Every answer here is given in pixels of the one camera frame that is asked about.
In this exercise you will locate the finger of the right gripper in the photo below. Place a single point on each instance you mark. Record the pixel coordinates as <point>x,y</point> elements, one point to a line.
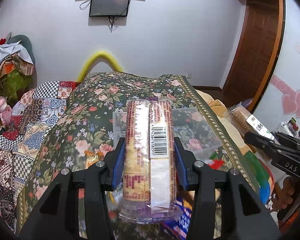
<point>269,147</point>
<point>285,139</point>

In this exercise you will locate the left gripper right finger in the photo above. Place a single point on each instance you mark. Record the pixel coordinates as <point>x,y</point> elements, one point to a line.
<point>243,214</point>

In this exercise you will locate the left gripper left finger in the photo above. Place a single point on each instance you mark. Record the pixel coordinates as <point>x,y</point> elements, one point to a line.
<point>55,216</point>

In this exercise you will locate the blue snack bag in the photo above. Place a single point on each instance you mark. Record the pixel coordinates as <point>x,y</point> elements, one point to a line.
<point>179,227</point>

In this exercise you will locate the long pink wafer packet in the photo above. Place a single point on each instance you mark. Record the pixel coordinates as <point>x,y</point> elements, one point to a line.
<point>149,175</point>

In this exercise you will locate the brown roll cake packet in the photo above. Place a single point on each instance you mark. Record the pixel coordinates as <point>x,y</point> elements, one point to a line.
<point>245,122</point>

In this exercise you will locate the person's right hand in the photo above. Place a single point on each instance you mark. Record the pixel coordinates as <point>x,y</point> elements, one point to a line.
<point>286,197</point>

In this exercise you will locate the white wardrobe sliding door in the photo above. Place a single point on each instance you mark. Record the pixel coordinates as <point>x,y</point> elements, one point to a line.
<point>281,100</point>

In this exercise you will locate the red snack bag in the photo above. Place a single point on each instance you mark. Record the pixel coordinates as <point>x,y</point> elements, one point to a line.
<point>214,162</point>

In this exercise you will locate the small orange cake packet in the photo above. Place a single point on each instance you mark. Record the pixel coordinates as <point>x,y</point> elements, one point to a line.
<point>93,157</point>

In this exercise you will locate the patchwork quilt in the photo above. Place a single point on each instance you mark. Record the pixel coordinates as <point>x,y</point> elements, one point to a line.
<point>33,116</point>

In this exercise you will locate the clear plastic storage box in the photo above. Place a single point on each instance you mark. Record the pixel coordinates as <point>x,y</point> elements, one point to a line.
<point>195,133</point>

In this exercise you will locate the pink rabbit toy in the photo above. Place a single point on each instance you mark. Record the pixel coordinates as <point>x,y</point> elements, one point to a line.
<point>5,111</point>

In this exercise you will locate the brown wooden door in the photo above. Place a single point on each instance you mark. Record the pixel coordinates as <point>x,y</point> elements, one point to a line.
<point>257,52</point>

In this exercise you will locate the pile of clothes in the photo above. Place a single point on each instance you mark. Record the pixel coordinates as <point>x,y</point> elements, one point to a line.
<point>17,67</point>

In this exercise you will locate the small black wall monitor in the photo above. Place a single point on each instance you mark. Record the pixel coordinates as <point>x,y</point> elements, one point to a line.
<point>109,8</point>

